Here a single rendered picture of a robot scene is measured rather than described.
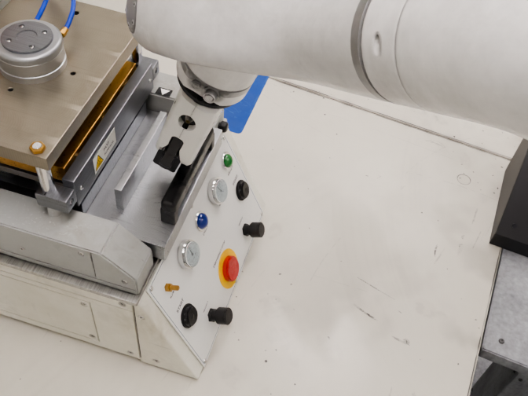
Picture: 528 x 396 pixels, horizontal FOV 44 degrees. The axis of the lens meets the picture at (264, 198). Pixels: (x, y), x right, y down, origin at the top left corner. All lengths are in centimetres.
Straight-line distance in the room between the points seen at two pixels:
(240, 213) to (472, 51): 73
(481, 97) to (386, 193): 85
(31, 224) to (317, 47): 46
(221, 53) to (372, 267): 63
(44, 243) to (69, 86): 19
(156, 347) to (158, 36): 48
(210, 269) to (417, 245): 38
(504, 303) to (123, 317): 61
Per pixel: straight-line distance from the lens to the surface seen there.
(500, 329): 110
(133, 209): 85
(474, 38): 35
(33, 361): 100
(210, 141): 88
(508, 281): 116
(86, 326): 94
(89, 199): 84
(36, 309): 96
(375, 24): 41
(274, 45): 51
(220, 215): 98
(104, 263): 79
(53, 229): 80
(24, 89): 81
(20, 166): 82
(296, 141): 124
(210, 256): 96
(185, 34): 54
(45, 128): 76
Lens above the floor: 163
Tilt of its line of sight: 51 degrees down
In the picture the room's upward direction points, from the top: 7 degrees clockwise
